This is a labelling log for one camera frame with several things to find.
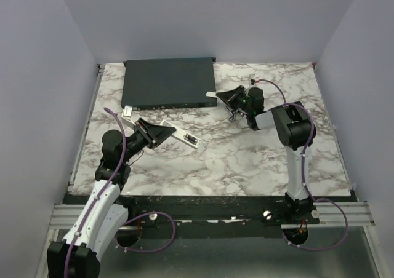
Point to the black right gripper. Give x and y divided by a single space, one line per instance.
229 98

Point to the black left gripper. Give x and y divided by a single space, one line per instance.
154 132

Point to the white battery cover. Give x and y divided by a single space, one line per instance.
211 94

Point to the white remote control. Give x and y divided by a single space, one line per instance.
180 134

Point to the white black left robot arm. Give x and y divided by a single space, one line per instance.
80 252

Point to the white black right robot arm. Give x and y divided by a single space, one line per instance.
296 131

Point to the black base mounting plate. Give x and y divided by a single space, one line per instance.
210 217

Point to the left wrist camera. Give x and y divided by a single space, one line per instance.
126 117

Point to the dark network switch box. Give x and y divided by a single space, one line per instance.
169 83

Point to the aluminium table edge rail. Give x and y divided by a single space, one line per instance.
85 128

